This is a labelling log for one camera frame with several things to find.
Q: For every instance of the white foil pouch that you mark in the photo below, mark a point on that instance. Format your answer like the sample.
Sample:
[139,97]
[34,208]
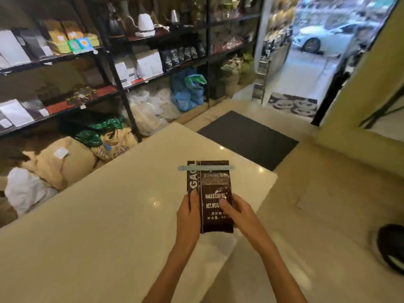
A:
[12,48]

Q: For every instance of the person's right thumb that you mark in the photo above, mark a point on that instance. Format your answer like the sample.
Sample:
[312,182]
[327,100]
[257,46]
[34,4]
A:
[226,209]

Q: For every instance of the olive burlap sack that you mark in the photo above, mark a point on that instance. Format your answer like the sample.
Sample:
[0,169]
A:
[235,75]

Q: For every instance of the person's left forearm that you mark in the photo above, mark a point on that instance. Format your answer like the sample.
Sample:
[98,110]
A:
[172,271]

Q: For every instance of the patterned entrance doormat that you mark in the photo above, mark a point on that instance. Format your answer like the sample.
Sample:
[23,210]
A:
[292,104]

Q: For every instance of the white plastic sack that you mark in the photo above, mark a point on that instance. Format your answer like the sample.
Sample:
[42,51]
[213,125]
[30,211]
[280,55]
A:
[26,190]

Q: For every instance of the person's right forearm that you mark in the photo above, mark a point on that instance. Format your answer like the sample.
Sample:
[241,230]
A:
[277,271]

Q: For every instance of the white paper pouch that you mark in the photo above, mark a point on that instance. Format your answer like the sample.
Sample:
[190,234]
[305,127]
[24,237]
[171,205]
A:
[150,64]
[121,72]

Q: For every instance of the person's left thumb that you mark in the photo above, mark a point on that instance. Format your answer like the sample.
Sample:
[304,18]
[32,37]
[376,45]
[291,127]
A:
[194,201]

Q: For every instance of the dark brown coffee bag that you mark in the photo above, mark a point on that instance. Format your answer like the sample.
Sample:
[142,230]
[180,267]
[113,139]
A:
[214,195]

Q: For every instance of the pale blue bag clip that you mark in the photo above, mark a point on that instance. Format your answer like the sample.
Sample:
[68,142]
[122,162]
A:
[205,167]

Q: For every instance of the yellow box with teal label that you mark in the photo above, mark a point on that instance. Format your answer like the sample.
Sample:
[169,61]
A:
[79,44]

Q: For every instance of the white electric kettle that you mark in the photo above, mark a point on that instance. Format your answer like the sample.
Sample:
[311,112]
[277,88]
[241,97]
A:
[145,25]

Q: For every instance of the person's right hand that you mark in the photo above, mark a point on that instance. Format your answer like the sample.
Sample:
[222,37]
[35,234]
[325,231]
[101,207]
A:
[242,217]

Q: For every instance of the person's left hand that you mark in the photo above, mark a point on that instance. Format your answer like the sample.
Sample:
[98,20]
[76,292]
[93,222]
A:
[188,214]

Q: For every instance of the dark grey floor mat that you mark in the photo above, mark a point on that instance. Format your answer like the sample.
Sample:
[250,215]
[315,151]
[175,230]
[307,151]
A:
[247,140]

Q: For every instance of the printed burlap coffee sack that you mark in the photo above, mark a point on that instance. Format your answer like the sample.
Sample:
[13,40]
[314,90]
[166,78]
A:
[115,143]

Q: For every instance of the blue plastic bag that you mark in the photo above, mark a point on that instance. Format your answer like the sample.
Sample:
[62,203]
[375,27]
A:
[188,89]

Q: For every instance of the tan burlap coffee sack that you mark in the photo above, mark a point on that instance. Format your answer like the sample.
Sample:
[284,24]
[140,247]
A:
[68,162]

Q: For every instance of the white car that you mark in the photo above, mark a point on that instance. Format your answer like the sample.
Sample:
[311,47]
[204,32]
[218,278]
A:
[328,37]

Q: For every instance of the silver foil pouch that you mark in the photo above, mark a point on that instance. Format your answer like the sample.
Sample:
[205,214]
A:
[14,112]

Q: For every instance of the clear plastic sack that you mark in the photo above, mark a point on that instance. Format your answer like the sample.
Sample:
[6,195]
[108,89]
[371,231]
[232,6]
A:
[151,110]

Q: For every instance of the green plastic bag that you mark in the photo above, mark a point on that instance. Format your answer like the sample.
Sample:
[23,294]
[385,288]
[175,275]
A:
[101,130]

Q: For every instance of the black metal shelving unit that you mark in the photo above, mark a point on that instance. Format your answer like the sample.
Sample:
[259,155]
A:
[110,59]

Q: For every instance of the row of black coffee bags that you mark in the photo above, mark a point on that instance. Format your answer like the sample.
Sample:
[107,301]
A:
[181,56]

